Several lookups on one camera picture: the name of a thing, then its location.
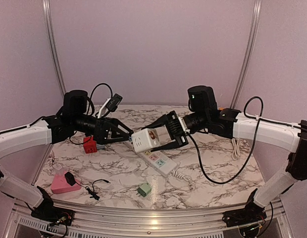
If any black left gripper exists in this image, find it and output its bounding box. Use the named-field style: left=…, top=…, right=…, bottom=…
left=72, top=114, right=134, bottom=145

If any white cube adapter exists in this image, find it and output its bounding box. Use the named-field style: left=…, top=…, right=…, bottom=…
left=131, top=128, right=161, bottom=153

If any red cube socket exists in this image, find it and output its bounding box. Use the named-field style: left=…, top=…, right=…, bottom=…
left=83, top=136, right=97, bottom=154

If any white multicolour power strip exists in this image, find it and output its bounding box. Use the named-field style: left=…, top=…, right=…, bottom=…
left=124, top=141, right=179, bottom=177

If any green plug adapter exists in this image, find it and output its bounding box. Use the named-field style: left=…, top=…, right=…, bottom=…
left=137, top=183, right=152, bottom=197

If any black power adapter with cable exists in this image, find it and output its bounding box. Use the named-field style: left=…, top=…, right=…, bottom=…
left=64, top=172, right=110, bottom=201

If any pink triangular power strip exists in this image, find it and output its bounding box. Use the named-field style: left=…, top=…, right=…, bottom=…
left=51, top=172, right=81, bottom=194

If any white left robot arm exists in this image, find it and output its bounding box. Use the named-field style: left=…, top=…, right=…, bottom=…
left=0, top=90, right=133, bottom=221

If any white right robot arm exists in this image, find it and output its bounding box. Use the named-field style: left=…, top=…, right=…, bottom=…
left=133, top=85, right=307, bottom=222

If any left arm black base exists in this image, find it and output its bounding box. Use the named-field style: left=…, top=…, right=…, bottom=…
left=31, top=186, right=74, bottom=226

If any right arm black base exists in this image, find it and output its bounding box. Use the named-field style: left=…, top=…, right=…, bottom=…
left=222, top=188, right=267, bottom=227

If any light blue plug adapter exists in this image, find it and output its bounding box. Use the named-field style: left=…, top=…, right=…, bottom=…
left=97, top=145, right=105, bottom=150

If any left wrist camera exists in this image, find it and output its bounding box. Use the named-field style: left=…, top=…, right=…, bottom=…
left=97, top=93, right=123, bottom=119

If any orange strip white cable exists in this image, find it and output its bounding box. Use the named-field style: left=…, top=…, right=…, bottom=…
left=231, top=138, right=242, bottom=161

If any aluminium front rail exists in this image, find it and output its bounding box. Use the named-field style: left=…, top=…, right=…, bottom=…
left=4, top=195, right=293, bottom=238

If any left aluminium frame post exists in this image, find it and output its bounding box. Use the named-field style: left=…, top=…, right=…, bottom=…
left=42, top=0, right=67, bottom=96

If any aluminium frame post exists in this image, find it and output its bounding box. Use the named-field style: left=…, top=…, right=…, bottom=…
left=230, top=0, right=262, bottom=109
left=42, top=0, right=67, bottom=96

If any right aluminium frame post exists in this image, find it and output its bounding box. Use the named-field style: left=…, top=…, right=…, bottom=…
left=230, top=0, right=262, bottom=109

